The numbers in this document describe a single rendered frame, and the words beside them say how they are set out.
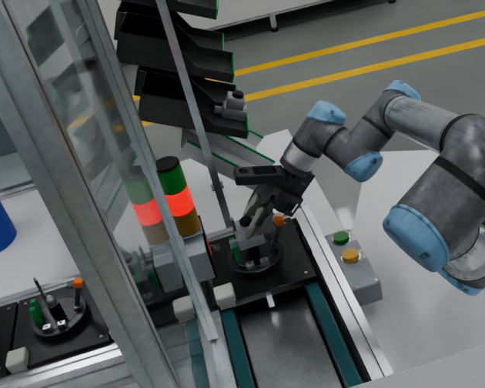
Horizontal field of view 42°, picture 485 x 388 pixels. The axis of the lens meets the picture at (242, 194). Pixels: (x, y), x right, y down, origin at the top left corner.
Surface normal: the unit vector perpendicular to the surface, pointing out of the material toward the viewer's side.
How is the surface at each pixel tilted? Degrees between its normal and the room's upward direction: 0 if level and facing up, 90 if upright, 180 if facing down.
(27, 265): 0
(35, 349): 0
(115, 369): 90
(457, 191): 49
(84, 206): 90
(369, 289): 90
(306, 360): 0
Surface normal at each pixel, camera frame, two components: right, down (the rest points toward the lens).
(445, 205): -0.31, -0.10
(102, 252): 0.19, 0.54
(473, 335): -0.22, -0.79
